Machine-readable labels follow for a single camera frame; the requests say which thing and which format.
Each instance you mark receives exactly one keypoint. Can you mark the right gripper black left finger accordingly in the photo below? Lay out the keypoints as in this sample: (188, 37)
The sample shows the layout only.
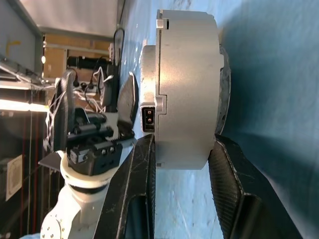
(127, 179)

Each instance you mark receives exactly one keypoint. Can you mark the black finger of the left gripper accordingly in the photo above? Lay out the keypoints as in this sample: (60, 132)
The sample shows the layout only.
(63, 112)
(128, 99)

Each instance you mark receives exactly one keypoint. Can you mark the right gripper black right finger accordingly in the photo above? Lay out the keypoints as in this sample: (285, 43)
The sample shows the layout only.
(231, 179)

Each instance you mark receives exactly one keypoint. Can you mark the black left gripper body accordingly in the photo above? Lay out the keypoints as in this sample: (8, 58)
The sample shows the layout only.
(104, 159)

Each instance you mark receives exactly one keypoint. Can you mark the silver round motor housing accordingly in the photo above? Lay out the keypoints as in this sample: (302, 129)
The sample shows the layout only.
(187, 87)

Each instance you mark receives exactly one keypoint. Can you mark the white power strip with plugs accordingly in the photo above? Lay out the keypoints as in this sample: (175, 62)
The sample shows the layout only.
(82, 84)

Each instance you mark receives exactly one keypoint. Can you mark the black cylinder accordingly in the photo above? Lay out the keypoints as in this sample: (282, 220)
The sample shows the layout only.
(79, 62)

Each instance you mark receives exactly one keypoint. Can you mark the brown cardboard box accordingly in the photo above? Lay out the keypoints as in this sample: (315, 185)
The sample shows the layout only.
(54, 59)

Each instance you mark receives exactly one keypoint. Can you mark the white paper sheet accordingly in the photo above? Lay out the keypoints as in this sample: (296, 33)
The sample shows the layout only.
(15, 176)

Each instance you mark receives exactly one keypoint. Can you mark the white backdrop cloth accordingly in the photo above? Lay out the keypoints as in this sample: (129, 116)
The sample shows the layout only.
(74, 15)

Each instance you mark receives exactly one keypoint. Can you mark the blue table mat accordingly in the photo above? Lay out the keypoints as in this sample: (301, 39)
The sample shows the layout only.
(274, 74)

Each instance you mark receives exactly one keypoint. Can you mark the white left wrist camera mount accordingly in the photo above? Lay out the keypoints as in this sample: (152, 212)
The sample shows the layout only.
(82, 180)

